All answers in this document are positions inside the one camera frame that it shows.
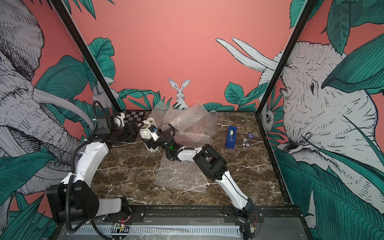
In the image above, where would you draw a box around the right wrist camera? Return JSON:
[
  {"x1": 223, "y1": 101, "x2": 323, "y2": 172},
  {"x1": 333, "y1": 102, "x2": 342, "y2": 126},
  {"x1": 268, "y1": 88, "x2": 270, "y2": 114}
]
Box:
[{"x1": 149, "y1": 126, "x2": 158, "y2": 134}]

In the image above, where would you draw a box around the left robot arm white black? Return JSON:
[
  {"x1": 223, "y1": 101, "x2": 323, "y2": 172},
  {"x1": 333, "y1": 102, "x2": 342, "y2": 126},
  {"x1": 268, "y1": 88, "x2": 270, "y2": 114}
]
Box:
[{"x1": 47, "y1": 112, "x2": 139, "y2": 234}]

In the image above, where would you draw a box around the small white ribbed vase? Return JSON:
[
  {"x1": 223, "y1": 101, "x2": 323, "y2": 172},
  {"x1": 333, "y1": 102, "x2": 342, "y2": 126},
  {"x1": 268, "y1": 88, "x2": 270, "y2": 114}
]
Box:
[{"x1": 143, "y1": 118, "x2": 156, "y2": 126}]

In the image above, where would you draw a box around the black front mounting rail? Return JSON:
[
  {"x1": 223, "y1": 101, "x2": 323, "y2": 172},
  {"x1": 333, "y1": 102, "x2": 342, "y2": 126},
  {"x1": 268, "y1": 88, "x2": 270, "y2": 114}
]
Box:
[{"x1": 101, "y1": 204, "x2": 304, "y2": 224}]

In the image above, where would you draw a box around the blue tape dispenser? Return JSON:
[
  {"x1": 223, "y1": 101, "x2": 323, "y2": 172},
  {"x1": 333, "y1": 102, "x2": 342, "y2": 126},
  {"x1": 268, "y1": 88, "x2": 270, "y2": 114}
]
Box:
[{"x1": 225, "y1": 126, "x2": 237, "y2": 149}]

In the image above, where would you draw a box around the white slotted cable duct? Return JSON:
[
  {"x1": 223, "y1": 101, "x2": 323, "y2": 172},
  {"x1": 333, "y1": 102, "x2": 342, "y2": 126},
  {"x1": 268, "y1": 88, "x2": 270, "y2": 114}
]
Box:
[{"x1": 65, "y1": 224, "x2": 242, "y2": 237}]

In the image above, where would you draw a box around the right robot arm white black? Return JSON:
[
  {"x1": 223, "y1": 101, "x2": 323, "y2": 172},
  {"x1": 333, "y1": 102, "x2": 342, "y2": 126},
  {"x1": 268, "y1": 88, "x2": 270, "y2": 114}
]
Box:
[{"x1": 149, "y1": 125, "x2": 260, "y2": 223}]

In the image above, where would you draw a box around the large white ribbed vase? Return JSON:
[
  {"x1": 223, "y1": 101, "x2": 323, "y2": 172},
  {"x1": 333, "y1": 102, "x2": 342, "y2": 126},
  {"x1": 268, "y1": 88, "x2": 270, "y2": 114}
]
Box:
[{"x1": 139, "y1": 122, "x2": 159, "y2": 153}]

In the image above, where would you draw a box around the black white chessboard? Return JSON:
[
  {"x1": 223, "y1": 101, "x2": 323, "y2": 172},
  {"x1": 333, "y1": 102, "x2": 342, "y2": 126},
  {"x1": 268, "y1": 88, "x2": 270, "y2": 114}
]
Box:
[{"x1": 125, "y1": 111, "x2": 145, "y2": 122}]

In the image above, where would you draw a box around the black frame post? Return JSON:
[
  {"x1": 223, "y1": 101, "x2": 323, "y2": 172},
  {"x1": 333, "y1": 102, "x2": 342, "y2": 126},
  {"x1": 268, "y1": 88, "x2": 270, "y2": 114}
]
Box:
[
  {"x1": 256, "y1": 0, "x2": 319, "y2": 114},
  {"x1": 51, "y1": 0, "x2": 122, "y2": 112}
]

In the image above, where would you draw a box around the crumpled bubble wrap pile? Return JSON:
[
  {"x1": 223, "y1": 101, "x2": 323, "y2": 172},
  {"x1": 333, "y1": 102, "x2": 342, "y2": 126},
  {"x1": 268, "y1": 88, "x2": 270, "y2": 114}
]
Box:
[{"x1": 149, "y1": 103, "x2": 211, "y2": 148}]

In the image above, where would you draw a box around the left black frame post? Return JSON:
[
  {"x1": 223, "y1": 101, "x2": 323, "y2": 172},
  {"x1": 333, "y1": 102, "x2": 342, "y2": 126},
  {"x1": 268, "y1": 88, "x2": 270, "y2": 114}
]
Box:
[{"x1": 51, "y1": 0, "x2": 122, "y2": 112}]

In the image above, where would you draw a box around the right black frame post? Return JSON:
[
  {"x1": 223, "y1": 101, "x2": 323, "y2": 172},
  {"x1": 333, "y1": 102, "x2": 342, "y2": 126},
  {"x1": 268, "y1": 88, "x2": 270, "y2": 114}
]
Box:
[{"x1": 256, "y1": 0, "x2": 319, "y2": 114}]

